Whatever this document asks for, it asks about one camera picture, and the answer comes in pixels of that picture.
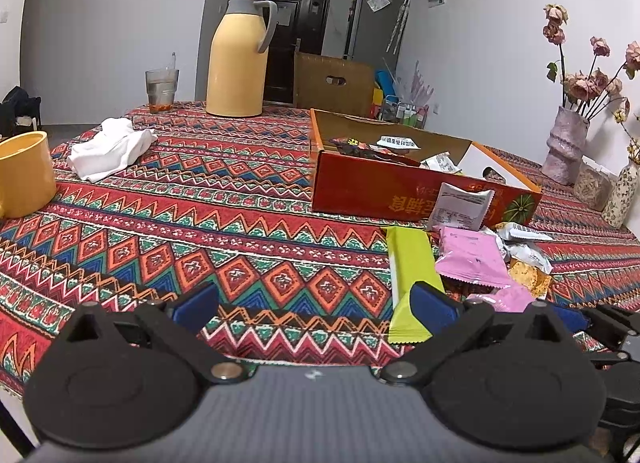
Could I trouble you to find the dark door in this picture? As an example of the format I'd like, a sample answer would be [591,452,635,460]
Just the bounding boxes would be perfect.
[256,0,333,105]

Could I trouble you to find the black chair with clothes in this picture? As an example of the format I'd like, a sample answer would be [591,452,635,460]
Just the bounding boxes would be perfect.
[0,86,42,139]

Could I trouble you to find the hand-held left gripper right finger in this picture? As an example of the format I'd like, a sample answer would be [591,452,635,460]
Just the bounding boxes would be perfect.
[379,281,576,387]

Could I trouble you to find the yellow mug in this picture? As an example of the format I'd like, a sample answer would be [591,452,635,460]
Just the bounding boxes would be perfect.
[0,131,58,219]

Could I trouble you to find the yellow thermos jug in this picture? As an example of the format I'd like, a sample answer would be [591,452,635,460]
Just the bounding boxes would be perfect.
[206,0,279,118]

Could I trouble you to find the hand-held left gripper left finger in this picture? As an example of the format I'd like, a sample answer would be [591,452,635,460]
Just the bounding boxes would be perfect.
[50,281,251,385]

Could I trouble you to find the white folded umbrella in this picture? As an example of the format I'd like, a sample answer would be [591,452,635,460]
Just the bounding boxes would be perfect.
[387,0,411,55]

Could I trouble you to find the pink snack packet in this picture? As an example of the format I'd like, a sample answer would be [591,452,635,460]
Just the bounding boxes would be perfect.
[432,226,513,290]
[465,285,537,314]

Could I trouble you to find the yellow dried flowers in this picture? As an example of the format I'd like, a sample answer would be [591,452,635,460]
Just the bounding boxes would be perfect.
[612,98,640,166]

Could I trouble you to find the clear storage jar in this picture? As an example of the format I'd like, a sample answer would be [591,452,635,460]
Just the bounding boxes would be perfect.
[572,157,618,211]

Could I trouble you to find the red cardboard box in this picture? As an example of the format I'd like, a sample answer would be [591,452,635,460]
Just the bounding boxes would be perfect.
[309,108,543,233]

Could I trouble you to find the blue plastic items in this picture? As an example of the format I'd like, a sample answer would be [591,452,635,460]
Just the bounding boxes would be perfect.
[374,70,398,99]

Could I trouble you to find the large white snack packet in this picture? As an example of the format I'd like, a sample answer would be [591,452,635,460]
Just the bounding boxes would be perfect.
[505,242,553,274]

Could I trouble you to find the purple dried grass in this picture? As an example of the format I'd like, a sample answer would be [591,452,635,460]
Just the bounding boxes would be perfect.
[407,60,435,104]

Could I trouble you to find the brown cardboard box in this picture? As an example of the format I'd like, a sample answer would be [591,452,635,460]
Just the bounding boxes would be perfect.
[294,52,377,118]

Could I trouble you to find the floral patterned vase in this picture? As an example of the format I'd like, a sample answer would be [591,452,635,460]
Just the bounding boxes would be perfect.
[601,163,640,229]

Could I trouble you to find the dried pink flowers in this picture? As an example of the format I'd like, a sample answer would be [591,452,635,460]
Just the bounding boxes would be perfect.
[542,3,640,121]

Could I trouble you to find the orange cracker packet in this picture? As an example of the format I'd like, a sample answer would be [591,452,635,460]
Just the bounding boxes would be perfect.
[509,263,552,300]

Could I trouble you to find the green snack packet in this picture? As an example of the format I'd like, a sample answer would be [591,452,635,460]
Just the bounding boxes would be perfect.
[381,226,446,344]

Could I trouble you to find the glass cup with straw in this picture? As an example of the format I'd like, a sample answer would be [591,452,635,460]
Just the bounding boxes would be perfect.
[145,52,180,114]

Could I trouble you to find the grey refrigerator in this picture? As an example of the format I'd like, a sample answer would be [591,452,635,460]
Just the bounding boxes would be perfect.
[345,0,408,75]

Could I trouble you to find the wire rack with bottles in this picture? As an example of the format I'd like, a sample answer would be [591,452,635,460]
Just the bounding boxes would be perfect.
[380,96,430,130]

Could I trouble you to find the patterned red tablecloth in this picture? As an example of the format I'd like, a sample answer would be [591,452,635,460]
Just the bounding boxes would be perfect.
[0,100,640,396]

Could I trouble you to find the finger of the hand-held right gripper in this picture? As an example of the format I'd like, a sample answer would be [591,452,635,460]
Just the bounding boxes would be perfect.
[549,304,632,365]
[582,303,640,344]

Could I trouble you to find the pink textured vase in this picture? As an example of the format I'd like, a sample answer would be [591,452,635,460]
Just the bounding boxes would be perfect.
[541,106,591,186]

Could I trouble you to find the grey white snack packet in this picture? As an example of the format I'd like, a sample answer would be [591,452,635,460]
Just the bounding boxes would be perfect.
[426,183,496,231]

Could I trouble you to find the white cloth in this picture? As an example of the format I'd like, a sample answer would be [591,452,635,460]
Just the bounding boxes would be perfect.
[67,117,158,183]

